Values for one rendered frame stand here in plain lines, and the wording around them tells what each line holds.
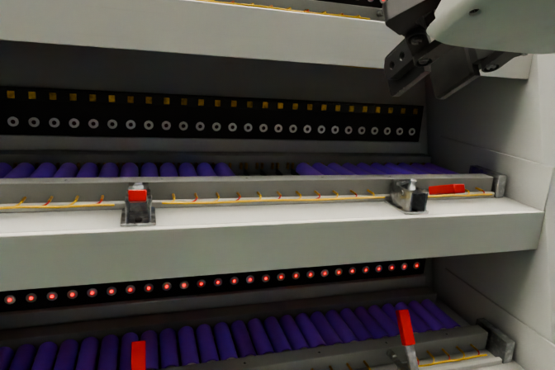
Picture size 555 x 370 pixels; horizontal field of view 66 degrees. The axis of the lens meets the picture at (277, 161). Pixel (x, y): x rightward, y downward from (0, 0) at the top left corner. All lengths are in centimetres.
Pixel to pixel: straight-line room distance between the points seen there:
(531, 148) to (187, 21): 40
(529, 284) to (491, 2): 41
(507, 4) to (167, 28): 27
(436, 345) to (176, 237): 34
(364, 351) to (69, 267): 32
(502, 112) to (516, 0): 37
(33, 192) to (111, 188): 6
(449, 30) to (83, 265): 31
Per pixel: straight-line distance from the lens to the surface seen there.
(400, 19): 25
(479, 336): 61
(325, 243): 41
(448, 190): 41
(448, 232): 48
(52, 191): 42
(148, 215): 37
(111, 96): 54
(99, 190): 41
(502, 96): 60
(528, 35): 27
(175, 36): 40
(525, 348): 61
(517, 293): 60
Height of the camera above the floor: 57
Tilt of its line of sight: 3 degrees up
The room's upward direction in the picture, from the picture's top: 1 degrees counter-clockwise
